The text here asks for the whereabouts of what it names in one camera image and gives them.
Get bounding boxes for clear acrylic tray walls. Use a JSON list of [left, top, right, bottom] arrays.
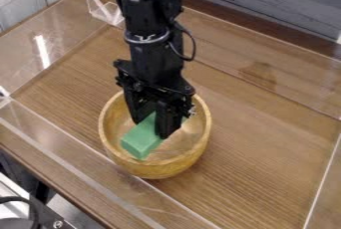
[[0, 0, 341, 229]]

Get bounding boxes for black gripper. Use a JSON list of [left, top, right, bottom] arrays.
[[114, 35, 194, 139]]

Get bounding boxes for green rectangular block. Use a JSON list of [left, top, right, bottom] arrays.
[[120, 113, 165, 160]]

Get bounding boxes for black cable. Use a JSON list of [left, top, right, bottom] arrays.
[[169, 23, 197, 63]]

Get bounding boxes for brown wooden bowl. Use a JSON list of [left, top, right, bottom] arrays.
[[99, 91, 211, 179]]

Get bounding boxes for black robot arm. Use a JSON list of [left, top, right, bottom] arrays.
[[114, 0, 194, 138]]

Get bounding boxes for black metal table bracket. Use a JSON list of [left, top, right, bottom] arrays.
[[29, 196, 76, 229]]

